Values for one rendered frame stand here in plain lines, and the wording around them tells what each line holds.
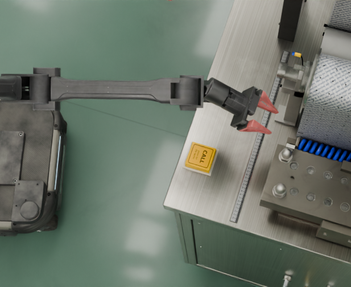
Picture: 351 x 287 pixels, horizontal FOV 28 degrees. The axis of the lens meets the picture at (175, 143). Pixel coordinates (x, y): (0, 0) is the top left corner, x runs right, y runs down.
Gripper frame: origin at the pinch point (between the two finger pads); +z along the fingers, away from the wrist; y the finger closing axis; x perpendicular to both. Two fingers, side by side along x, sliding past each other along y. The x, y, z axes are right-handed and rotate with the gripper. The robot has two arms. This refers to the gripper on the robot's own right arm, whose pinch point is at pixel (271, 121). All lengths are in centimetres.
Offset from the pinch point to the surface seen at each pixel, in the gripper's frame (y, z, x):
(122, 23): -68, -22, -135
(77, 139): -10, -20, -134
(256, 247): 24.5, 22.1, -29.3
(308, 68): -7.7, -4.4, 19.5
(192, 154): 9.5, -8.7, -23.6
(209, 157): 9.0, -4.6, -21.4
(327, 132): -1.2, 12.2, 7.5
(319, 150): 1.6, 14.7, 1.8
